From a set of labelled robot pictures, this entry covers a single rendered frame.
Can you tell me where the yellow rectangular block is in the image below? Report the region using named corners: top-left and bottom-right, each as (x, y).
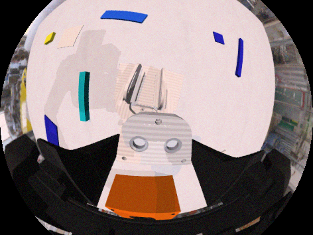
top-left (44, 32), bottom-right (56, 45)

